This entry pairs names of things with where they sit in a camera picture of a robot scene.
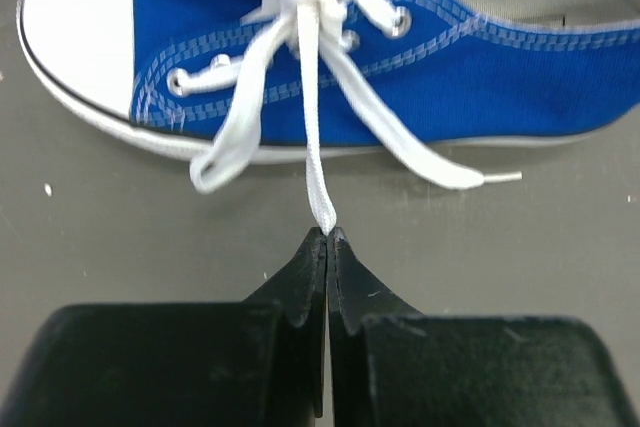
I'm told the blue sneaker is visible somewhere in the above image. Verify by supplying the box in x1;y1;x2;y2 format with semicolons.
16;0;639;232

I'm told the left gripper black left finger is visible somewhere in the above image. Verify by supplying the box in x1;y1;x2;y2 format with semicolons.
1;229;327;426

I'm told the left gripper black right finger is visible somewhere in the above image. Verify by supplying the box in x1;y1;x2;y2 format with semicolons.
327;230;639;426

